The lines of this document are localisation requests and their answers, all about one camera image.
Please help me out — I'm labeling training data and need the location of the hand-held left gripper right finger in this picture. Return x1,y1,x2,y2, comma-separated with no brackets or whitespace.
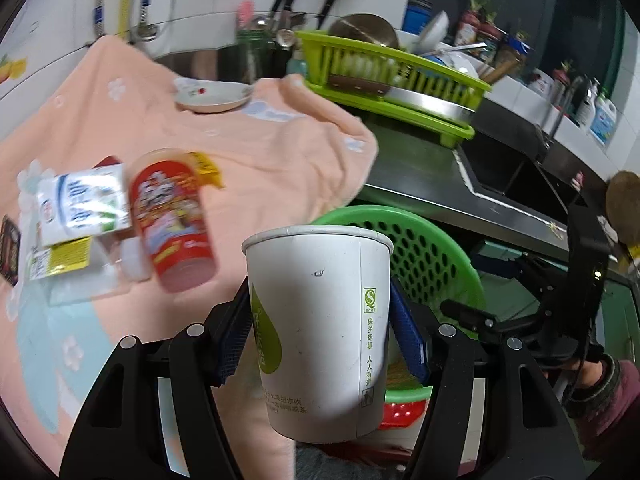
387,280,586,480

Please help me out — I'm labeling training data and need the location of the white paper cup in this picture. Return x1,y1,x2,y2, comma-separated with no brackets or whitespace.
241,225,394,445

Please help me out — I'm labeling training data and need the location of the yellow label drink bottle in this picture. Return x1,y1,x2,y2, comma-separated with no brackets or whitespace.
50,237,153,306

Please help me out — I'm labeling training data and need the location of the brown round object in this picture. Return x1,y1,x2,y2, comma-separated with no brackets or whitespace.
605,170,640,233

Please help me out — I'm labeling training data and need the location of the red label sauce jar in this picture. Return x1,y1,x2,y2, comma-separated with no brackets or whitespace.
456,7,482,48

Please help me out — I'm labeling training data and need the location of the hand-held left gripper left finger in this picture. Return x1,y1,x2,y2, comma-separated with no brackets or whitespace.
60,275,256,480

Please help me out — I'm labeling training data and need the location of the pink printed towel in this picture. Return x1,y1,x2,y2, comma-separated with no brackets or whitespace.
0,35,379,466

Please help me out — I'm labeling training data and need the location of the green perforated plastic basket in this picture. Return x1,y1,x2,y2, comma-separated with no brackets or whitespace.
311,205,486,433

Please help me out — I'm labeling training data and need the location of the red plastic cup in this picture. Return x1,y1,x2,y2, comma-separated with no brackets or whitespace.
125,147,221,293

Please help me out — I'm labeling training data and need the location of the steel sink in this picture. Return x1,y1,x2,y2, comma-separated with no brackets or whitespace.
457,130,606,243

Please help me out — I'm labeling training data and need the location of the steel bowl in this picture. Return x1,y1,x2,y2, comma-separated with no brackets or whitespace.
327,13,400,51

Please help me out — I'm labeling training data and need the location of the white bowl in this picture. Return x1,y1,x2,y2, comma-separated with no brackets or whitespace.
417,10,451,51

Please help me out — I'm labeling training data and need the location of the black snack packet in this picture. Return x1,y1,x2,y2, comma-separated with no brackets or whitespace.
0,215,23,288

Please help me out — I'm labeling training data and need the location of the dark bottle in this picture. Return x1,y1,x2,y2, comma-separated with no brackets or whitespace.
570,75,598,128

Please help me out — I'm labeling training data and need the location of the wooden spatula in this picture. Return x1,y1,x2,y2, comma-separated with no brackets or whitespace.
480,52,523,86

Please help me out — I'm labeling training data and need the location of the person's right hand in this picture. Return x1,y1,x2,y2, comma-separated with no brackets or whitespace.
582,355,621,392

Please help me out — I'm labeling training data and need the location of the white milk carton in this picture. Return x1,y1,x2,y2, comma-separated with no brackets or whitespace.
36,162,133,248

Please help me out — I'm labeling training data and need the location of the person's right forearm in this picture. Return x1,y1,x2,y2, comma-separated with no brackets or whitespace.
565,360,640,461

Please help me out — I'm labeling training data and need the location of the steel ladle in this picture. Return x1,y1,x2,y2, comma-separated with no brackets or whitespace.
276,12,297,50

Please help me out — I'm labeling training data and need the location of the white detergent bottle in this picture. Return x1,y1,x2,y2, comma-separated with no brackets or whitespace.
587,87,618,147

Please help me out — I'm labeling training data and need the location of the yellow packet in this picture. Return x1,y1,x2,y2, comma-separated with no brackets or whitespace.
187,151,226,191
27,236,93,281

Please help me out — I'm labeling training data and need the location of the black cable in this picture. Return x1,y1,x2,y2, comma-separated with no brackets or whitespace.
562,340,598,408

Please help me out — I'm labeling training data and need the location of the white plate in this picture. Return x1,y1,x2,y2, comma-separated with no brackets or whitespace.
175,77,254,114

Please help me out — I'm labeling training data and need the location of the green dish rack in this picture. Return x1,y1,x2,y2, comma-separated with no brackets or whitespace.
295,30,493,111

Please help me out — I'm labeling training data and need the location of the green drip tray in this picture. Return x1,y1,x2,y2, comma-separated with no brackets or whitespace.
320,85,476,148

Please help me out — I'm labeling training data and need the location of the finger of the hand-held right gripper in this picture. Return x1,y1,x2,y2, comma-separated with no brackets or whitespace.
517,255,572,297
440,299,538,356

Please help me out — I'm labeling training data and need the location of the brown handle cleaver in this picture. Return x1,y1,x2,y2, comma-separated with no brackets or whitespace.
327,74,388,97

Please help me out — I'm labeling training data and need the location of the blue lid container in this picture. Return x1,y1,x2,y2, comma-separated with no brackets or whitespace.
402,0,433,33

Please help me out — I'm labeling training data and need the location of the glass utensil holder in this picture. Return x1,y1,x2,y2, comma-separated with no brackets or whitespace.
236,30,273,83

